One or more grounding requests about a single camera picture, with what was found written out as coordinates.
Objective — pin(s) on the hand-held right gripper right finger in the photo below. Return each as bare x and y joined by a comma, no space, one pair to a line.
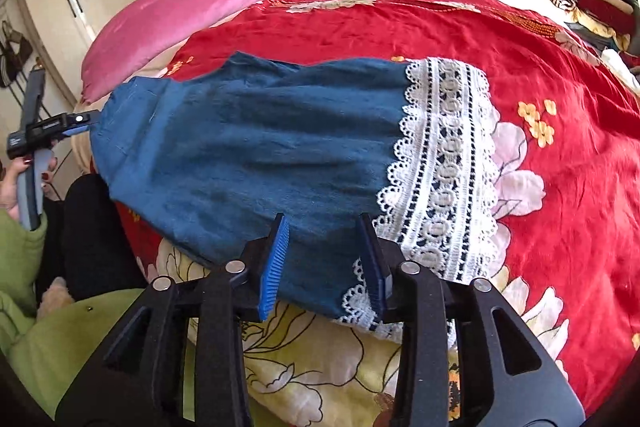
372,267

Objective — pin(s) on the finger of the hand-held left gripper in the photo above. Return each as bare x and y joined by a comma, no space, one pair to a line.
80,122

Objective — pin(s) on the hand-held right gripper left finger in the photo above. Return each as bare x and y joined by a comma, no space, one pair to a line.
274,267

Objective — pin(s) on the blue denim pants lace trim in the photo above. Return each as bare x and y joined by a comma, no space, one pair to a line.
250,157

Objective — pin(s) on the person's left forearm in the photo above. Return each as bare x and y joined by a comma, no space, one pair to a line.
20,257

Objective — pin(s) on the person's left hand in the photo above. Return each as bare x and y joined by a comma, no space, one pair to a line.
9,187

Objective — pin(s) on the black striped hanging bag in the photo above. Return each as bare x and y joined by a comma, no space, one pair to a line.
12,57

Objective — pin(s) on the person's legs in black trousers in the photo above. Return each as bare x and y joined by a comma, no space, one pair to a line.
90,232

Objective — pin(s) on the pink blanket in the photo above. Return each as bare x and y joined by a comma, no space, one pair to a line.
175,17

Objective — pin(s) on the beige fuzzy cloth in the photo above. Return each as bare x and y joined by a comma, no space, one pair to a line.
55,297

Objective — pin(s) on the red floral bedspread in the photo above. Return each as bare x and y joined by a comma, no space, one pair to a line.
550,57

